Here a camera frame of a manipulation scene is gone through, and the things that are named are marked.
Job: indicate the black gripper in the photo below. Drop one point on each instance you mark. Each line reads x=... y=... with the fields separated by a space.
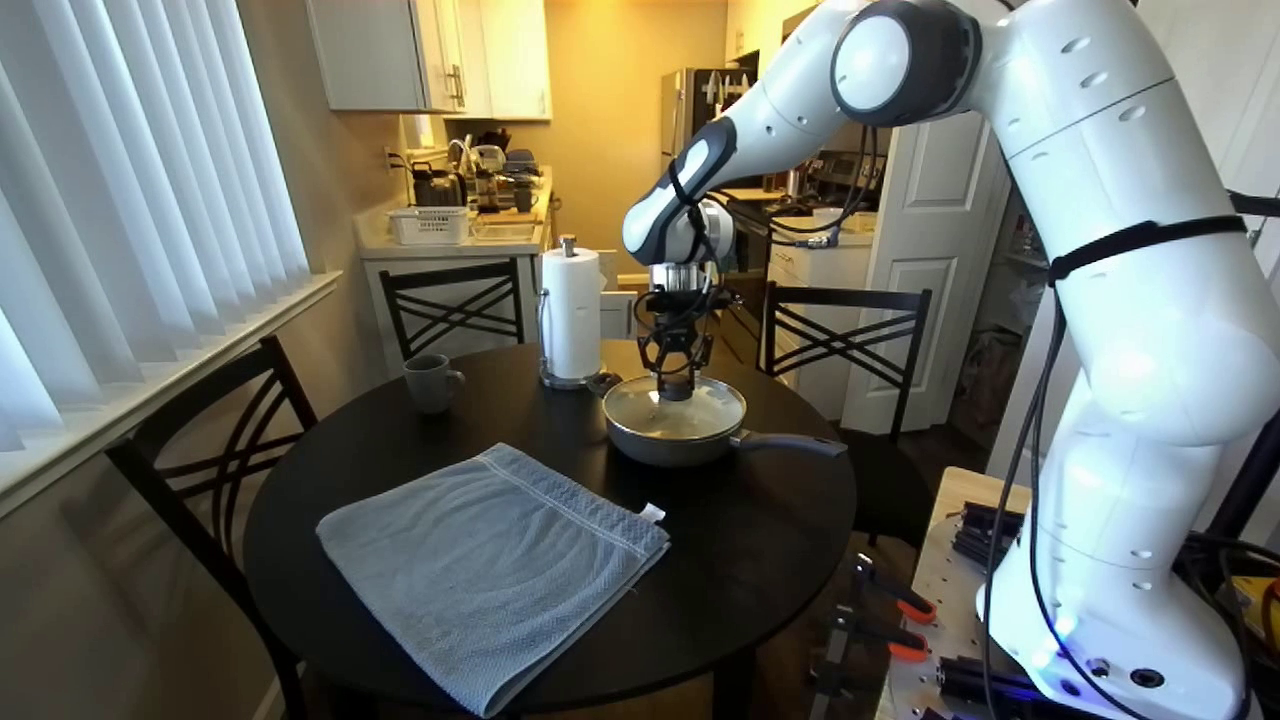
x=681 y=325

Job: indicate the round glass lid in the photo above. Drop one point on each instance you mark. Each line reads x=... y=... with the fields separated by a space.
x=632 y=417

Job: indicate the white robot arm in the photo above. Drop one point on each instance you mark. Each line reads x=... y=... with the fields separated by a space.
x=1134 y=332

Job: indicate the white paper towel roll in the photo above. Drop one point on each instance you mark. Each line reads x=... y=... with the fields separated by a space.
x=569 y=312

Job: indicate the black chair crossed backrest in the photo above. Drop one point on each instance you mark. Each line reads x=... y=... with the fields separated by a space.
x=844 y=294
x=452 y=271

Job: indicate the white kitchen counter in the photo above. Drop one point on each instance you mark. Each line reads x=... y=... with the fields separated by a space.
x=507 y=236

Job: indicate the grey mug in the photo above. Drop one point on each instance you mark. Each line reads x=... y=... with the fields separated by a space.
x=430 y=387

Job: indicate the stainless steel refrigerator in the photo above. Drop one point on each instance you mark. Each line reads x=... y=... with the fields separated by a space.
x=694 y=106

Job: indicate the light blue towel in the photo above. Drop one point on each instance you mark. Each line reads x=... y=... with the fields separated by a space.
x=481 y=575

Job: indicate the white panel door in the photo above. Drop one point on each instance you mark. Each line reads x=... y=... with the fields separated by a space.
x=935 y=240

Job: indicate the black coffee maker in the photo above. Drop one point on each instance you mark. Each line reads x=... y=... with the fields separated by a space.
x=475 y=166

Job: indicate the white robot mounting table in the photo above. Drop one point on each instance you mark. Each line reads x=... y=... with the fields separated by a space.
x=941 y=533

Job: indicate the black chair curved backrest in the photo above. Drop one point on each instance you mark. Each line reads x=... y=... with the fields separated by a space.
x=264 y=357

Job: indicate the white vertical blinds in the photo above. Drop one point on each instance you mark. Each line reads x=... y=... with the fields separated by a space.
x=133 y=163

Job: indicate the white wall cabinet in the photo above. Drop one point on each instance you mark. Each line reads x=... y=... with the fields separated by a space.
x=373 y=53

